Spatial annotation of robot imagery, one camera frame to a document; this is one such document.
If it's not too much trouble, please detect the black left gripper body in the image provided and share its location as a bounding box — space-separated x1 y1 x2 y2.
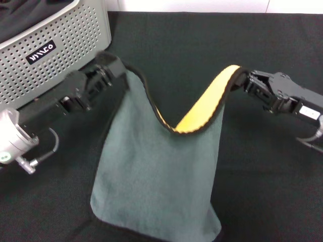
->
19 71 92 137

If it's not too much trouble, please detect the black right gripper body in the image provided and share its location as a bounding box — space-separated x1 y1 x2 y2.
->
266 72 323 124

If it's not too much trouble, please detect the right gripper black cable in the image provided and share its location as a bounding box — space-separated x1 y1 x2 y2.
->
295 136 323 154

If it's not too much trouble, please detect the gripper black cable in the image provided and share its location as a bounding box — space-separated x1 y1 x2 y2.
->
29 127 61 165
295 136 323 154

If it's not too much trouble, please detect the grey perforated storage box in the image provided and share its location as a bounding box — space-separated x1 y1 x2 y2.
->
0 0 113 109

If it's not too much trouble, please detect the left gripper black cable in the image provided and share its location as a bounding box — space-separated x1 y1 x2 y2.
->
29 127 61 165

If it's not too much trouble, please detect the yellow grey towel black edge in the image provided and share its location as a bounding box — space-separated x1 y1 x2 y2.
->
89 50 250 240

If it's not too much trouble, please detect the dark cloth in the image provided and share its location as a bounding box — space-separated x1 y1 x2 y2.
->
0 0 76 43

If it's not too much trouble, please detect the black tablecloth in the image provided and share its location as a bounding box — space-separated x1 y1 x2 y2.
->
0 11 323 242

